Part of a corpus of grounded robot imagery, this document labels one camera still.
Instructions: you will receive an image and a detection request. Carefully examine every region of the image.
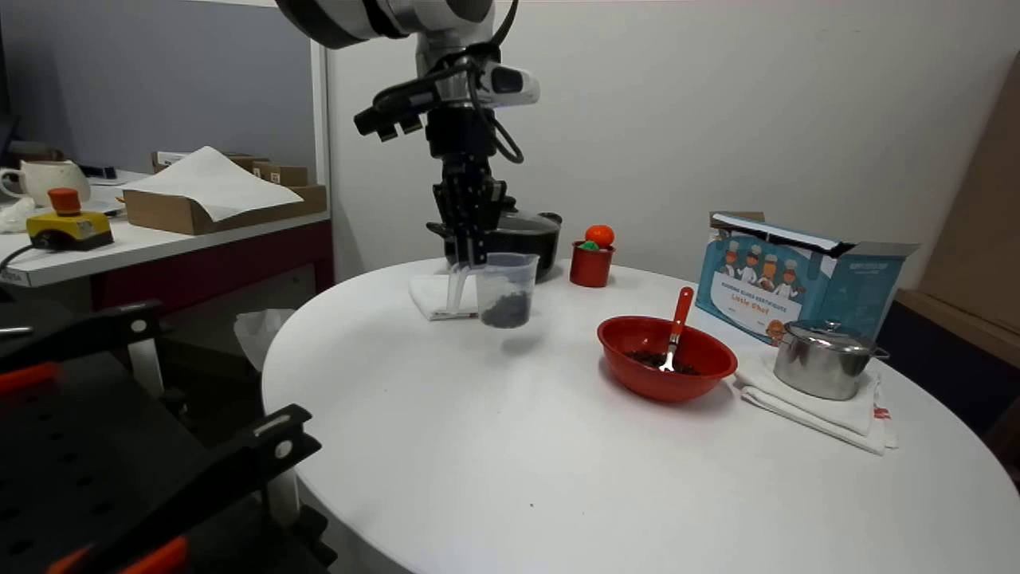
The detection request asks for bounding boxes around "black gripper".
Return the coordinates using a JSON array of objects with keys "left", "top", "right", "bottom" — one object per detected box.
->
[{"left": 423, "top": 100, "right": 513, "bottom": 270}]

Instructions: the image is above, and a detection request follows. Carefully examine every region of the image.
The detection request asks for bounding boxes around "clear plastic measuring jug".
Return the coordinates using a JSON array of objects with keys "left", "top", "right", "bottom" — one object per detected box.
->
[{"left": 444, "top": 248, "right": 541, "bottom": 331}]

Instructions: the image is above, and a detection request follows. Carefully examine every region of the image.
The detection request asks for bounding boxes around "red bowl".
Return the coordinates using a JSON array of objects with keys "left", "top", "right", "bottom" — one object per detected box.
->
[{"left": 593, "top": 313, "right": 738, "bottom": 409}]

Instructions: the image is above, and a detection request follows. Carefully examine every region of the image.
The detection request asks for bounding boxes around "black cooking pot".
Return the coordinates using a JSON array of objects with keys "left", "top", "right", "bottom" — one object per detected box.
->
[{"left": 491, "top": 208, "right": 566, "bottom": 287}]

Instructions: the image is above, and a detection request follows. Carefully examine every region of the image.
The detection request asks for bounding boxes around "small red cup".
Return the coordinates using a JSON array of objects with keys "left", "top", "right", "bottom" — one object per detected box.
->
[{"left": 566, "top": 239, "right": 618, "bottom": 291}]

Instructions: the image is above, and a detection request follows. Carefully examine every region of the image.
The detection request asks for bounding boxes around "desk with red-brown panel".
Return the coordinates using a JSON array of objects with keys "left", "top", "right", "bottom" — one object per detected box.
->
[{"left": 0, "top": 162, "right": 337, "bottom": 322}]

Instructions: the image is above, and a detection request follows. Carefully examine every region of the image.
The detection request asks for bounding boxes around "open brown cardboard box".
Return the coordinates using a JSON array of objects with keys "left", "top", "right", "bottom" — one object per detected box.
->
[{"left": 117, "top": 146, "right": 329, "bottom": 239}]

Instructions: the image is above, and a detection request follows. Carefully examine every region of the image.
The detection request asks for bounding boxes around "blue printed cardboard box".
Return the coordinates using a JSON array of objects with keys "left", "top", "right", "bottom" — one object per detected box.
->
[{"left": 695, "top": 208, "right": 917, "bottom": 347}]

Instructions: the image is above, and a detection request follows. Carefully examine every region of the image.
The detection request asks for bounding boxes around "small steel pot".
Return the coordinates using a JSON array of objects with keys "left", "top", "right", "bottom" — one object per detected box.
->
[{"left": 772, "top": 318, "right": 891, "bottom": 406}]

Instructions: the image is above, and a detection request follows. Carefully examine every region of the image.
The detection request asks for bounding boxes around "white paper napkin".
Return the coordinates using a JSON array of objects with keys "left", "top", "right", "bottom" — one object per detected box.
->
[{"left": 729, "top": 365, "right": 902, "bottom": 460}]

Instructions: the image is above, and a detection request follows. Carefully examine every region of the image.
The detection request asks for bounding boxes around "yellow emergency stop button box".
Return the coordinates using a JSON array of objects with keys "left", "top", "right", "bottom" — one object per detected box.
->
[{"left": 22, "top": 184, "right": 114, "bottom": 256}]

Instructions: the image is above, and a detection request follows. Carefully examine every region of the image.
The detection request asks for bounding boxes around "large brown cardboard sheet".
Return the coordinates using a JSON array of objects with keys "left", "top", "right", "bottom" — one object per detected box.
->
[{"left": 917, "top": 50, "right": 1020, "bottom": 370}]

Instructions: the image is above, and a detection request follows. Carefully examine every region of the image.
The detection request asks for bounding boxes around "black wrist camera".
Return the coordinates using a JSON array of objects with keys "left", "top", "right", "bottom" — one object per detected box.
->
[{"left": 351, "top": 76, "right": 440, "bottom": 144}]

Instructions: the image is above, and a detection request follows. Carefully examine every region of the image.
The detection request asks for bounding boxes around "red handled metal spoon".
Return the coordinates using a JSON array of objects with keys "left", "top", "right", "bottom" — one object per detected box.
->
[{"left": 657, "top": 283, "right": 699, "bottom": 378}]

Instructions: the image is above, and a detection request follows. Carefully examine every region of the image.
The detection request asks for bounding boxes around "black metal stand frame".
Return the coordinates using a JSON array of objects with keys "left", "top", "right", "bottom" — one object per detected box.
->
[{"left": 0, "top": 300, "right": 329, "bottom": 574}]

